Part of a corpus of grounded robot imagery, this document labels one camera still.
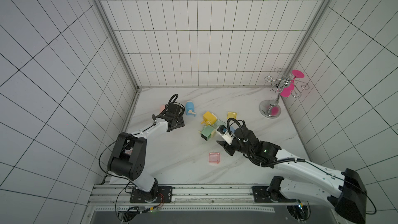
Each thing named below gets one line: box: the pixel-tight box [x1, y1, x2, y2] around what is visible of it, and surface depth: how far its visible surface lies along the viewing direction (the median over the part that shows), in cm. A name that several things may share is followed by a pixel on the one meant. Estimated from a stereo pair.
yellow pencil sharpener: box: [201, 110, 218, 125], surface depth 100 cm
